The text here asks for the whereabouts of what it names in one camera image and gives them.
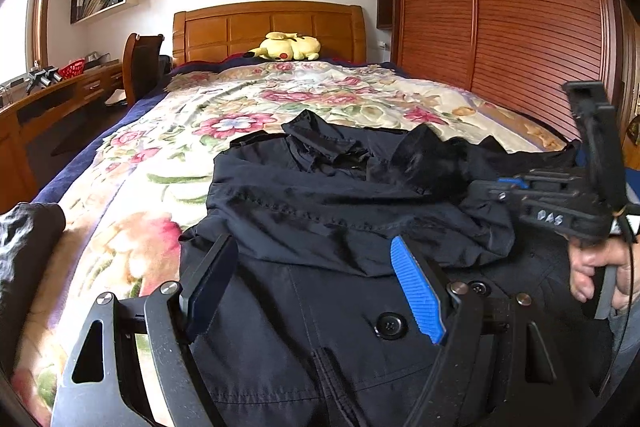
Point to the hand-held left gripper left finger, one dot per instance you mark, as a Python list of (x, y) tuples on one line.
[(215, 289)]

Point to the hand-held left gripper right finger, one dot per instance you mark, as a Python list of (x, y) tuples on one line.
[(417, 292)]

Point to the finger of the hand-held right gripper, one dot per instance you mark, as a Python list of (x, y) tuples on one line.
[(512, 181), (492, 197)]

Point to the navy coat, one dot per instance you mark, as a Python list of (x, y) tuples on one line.
[(320, 217)]

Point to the person's right forearm grey sleeve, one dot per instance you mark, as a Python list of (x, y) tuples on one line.
[(625, 347)]

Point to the person's right hand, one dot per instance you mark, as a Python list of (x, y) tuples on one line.
[(587, 264)]

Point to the floral blanket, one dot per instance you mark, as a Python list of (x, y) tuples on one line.
[(165, 157)]

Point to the wooden slatted wardrobe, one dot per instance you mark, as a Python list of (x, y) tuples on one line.
[(515, 7)]

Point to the dark rolled cloth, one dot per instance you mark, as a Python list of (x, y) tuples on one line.
[(27, 267)]

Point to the wooden chair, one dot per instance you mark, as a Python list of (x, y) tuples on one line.
[(140, 62)]

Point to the wooden desk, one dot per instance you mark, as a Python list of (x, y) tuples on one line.
[(30, 127)]

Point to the yellow plush toy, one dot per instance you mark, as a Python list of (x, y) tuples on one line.
[(285, 46)]

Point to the red basket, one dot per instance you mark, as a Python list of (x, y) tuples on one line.
[(72, 69)]

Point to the wooden bed headboard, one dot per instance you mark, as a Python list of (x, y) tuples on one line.
[(235, 27)]

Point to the grey metal device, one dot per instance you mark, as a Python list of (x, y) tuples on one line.
[(42, 77)]

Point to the window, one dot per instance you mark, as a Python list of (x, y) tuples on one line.
[(17, 27)]

